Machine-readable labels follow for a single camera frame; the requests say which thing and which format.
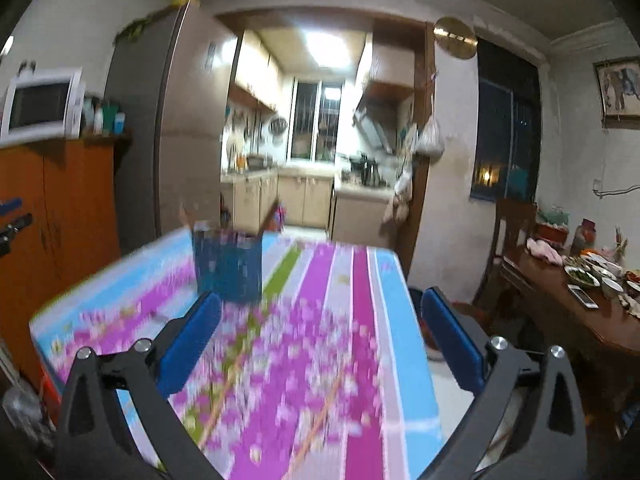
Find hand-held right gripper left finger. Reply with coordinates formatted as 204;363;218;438
55;290;223;480

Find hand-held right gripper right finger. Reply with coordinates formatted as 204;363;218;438
420;286;587;480

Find blue perforated utensil holder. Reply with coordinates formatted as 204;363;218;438
191;225;263;305

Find orange wooden cabinet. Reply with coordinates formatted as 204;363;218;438
0;135;132;386

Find white microwave oven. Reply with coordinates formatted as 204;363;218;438
0;66;85;142

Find wooden dining table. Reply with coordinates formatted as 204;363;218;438
500;242;640;411

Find wooden chair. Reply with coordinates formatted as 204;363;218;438
487;197;538;306

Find floral striped tablecloth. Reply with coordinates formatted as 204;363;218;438
29;225;443;480

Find pink cloth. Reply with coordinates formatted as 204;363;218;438
525;238;565;266

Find white smartphone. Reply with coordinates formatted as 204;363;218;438
567;284;599;309

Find dish of greens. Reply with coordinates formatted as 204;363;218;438
564;265;601;288

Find red basket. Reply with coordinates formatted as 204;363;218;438
536;205;571;241

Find dark glass jar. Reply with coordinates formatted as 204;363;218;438
570;218;598;256

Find white bowl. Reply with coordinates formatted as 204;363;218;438
600;276;625;301

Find beige kitchen base cabinets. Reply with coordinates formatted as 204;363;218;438
220;162;401;243

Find hanging white plastic bag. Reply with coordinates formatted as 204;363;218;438
417;115;446;156

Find grey refrigerator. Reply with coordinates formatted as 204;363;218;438
104;0;238;256

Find steel range hood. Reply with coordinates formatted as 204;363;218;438
352;105;396;153

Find dark window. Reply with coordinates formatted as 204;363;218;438
470;37;543;201

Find barred kitchen window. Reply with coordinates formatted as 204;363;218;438
287;79;346;163

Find framed elephant picture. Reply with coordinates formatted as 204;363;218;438
592;57;640;123

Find square ceiling light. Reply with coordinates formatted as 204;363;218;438
306;32;351;68

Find hanging bags on door frame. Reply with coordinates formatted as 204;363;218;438
382;155;416;223

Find white wall cable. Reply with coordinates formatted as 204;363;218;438
592;180;640;198

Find wooden door frame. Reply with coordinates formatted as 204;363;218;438
215;7;436;261

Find beige wall cabinet with handles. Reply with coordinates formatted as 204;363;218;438
229;30;283;111

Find beige wall cabinet above hood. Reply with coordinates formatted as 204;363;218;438
356;35;423;96

